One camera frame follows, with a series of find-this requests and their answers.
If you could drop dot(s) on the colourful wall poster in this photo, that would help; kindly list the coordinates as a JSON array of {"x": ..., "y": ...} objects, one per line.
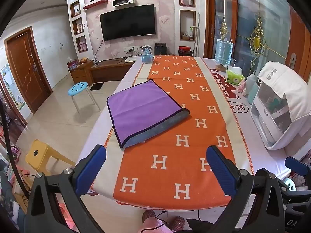
[{"x": 12, "y": 89}]

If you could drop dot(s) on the teal plastic bottle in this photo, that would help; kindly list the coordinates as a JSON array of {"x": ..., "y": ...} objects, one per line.
[{"x": 253, "y": 93}]

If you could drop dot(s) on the blue round stool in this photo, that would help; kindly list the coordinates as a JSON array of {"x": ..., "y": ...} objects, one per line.
[{"x": 77, "y": 86}]

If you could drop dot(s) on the yellow plastic stool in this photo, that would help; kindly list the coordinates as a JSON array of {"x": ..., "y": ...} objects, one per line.
[{"x": 38, "y": 154}]

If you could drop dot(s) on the low wooden television stand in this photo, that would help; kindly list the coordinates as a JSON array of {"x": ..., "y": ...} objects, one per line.
[{"x": 111, "y": 70}]

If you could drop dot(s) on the brown wooden door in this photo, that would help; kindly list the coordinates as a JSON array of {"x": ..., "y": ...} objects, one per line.
[{"x": 24, "y": 70}]

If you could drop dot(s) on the white box wall shelf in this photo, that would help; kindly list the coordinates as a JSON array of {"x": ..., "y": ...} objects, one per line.
[{"x": 123, "y": 1}]

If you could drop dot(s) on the red wall shelf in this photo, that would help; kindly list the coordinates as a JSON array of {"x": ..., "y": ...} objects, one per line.
[{"x": 95, "y": 4}]

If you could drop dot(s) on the green tissue pack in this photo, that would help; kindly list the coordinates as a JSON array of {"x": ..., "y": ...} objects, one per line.
[{"x": 234, "y": 76}]

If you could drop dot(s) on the blue water jug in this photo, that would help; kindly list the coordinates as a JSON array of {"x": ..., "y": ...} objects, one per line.
[{"x": 223, "y": 52}]

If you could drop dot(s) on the orange printed blanket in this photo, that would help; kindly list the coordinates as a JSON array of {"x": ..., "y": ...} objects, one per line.
[{"x": 184, "y": 155}]

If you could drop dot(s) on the white plastic bottle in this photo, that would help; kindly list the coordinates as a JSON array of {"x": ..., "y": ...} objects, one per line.
[{"x": 251, "y": 80}]

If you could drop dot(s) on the blue snow globe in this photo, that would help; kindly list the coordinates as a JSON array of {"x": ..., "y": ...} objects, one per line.
[{"x": 147, "y": 57}]

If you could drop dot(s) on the mop pole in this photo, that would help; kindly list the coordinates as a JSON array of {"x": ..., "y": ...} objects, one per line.
[{"x": 196, "y": 34}]

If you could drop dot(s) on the pink tissue pack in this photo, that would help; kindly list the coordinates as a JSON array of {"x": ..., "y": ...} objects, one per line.
[{"x": 72, "y": 64}]

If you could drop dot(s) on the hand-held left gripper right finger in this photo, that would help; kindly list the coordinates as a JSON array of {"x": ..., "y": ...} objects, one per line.
[{"x": 221, "y": 171}]

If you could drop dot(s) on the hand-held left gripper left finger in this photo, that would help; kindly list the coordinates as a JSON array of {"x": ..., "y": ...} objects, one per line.
[{"x": 90, "y": 168}]

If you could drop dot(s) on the glass sliding door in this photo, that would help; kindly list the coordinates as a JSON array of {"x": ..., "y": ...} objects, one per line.
[{"x": 255, "y": 17}]

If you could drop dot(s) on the black floor mat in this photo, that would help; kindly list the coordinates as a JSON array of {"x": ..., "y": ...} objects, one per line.
[{"x": 97, "y": 86}]

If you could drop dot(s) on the purple towel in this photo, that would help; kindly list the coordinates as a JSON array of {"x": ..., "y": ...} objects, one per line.
[{"x": 141, "y": 106}]

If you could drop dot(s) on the pink fuzzy slipper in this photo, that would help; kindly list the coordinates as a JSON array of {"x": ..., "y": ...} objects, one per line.
[{"x": 155, "y": 223}]

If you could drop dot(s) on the small wooden cabinet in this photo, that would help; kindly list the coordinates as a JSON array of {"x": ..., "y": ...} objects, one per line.
[{"x": 81, "y": 74}]

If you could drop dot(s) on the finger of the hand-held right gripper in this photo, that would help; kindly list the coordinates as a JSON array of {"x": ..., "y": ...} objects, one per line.
[{"x": 295, "y": 164}]

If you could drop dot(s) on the white set-top box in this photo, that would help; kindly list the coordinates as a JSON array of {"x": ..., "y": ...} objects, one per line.
[{"x": 133, "y": 59}]

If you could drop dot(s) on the black wall television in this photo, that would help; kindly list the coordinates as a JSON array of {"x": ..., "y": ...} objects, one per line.
[{"x": 128, "y": 23}]

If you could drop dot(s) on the black air fryer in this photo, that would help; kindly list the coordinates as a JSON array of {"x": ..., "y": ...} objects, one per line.
[{"x": 160, "y": 49}]

